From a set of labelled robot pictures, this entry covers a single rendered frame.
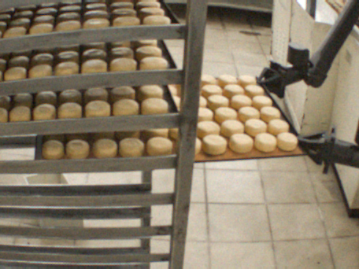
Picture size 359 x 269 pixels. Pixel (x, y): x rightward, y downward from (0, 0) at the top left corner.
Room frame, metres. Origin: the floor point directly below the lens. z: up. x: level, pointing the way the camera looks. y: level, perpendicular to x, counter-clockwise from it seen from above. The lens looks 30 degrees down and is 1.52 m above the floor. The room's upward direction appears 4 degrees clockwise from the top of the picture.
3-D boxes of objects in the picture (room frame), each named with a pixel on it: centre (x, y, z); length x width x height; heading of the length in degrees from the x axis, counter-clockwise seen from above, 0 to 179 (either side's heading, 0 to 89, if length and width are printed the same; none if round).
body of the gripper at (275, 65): (1.37, -0.28, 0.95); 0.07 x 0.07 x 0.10; 43
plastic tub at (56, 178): (1.80, 0.57, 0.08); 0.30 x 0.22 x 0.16; 32
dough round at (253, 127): (1.04, -0.17, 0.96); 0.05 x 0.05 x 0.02
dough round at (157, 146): (0.92, 0.04, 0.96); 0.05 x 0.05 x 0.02
